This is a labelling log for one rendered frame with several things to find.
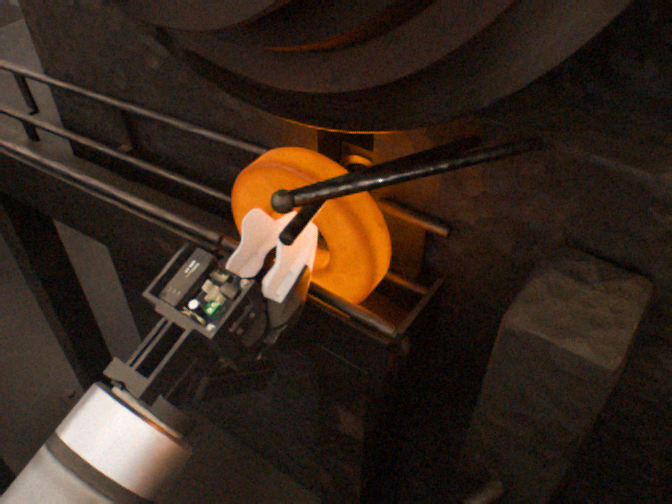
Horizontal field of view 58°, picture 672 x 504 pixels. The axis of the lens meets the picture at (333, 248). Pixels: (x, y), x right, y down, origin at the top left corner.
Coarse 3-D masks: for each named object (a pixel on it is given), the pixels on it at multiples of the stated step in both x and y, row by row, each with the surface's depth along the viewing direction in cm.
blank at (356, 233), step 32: (256, 160) 53; (288, 160) 50; (320, 160) 50; (256, 192) 53; (320, 224) 51; (352, 224) 48; (384, 224) 51; (320, 256) 57; (352, 256) 51; (384, 256) 51; (352, 288) 54
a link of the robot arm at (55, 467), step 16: (48, 448) 41; (64, 448) 40; (32, 464) 41; (48, 464) 40; (64, 464) 40; (80, 464) 40; (16, 480) 41; (32, 480) 40; (48, 480) 39; (64, 480) 39; (80, 480) 39; (96, 480) 39; (112, 480) 40; (16, 496) 39; (32, 496) 39; (48, 496) 39; (64, 496) 39; (80, 496) 39; (96, 496) 39; (112, 496) 40; (128, 496) 40
